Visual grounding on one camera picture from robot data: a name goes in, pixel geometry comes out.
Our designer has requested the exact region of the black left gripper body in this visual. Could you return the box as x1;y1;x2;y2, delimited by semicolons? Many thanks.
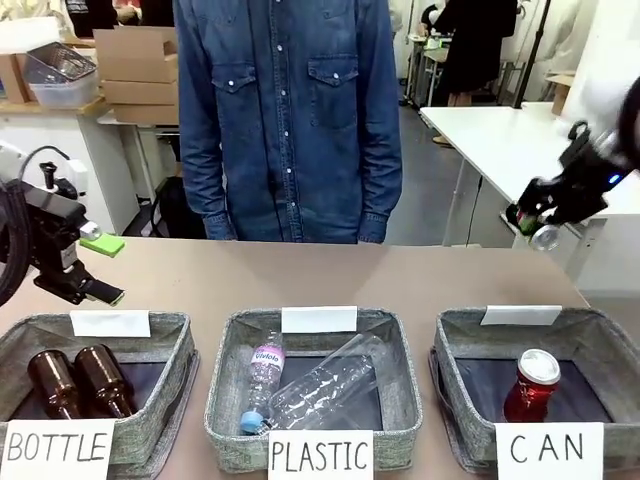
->
24;184;97;305

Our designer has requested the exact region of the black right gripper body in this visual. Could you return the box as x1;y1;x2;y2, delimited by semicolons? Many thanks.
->
551;122;627;226

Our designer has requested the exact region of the red and green drink can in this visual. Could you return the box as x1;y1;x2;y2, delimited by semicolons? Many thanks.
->
517;209;562;252

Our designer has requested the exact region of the brown glass bottle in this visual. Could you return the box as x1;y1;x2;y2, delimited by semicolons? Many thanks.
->
27;350;81;421
73;344;137;419

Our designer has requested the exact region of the small blue-capped water bottle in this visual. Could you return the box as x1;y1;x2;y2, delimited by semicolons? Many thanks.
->
240;329;287;434

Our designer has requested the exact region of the large clear plastic bottle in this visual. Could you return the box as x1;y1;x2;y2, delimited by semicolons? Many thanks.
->
267;333;389;431

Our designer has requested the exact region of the person left forearm denim sleeve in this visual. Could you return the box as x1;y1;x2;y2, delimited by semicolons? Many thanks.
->
357;124;404;245

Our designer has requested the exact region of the person right forearm denim sleeve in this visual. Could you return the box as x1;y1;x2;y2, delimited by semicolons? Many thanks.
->
178;124;236;241

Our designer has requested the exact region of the grey basket labelled bottle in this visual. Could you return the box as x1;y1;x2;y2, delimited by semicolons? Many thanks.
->
0;310;201;480

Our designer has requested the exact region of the grey basket labelled plastic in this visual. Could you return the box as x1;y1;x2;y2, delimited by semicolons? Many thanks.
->
204;307;425;474

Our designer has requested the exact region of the grey basket labelled can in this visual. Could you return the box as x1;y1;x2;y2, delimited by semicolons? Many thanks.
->
429;307;640;476

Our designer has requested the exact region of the white paper label CAN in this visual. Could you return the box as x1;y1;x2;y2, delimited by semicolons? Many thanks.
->
495;422;606;480

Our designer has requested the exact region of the blank white card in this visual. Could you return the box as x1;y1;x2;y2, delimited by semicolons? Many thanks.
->
480;304;564;327
69;309;151;338
281;305;360;335

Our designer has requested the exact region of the white side table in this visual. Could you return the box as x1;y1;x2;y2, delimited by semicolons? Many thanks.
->
419;102;640;281

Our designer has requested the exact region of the black bag on floor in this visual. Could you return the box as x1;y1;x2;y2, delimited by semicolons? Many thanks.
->
149;175;207;239

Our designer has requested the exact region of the white background desk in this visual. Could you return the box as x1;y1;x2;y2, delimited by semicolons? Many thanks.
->
97;107;182;139

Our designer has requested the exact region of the flat cardboard box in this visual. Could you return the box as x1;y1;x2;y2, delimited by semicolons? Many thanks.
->
102;77;180;105
110;97;181;125

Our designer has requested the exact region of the black tripod pole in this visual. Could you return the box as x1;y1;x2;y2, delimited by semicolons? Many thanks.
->
514;0;554;109

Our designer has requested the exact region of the clear plastic storage tub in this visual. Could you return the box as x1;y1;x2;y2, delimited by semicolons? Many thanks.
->
32;69;99;109

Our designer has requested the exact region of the white paper label BOTTLE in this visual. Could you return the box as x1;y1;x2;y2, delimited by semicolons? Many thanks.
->
0;417;119;480

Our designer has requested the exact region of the background person in black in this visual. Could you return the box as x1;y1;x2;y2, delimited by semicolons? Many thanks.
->
419;0;519;106

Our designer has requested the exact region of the small cardboard box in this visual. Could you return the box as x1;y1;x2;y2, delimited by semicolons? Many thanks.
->
0;49;39;104

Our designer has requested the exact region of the clear plastic container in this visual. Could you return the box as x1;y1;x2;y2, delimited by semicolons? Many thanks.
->
23;40;99;85

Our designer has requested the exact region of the open cardboard box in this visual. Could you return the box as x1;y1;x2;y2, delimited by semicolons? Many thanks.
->
93;24;180;84

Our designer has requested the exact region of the person torso in denim shirt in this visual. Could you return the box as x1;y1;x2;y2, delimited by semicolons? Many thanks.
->
172;0;404;245

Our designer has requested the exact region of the white paper label PLASTIC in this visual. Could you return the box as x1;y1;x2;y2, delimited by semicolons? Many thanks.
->
268;428;376;480

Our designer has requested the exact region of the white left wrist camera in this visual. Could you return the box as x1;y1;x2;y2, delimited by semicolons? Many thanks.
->
38;159;90;200

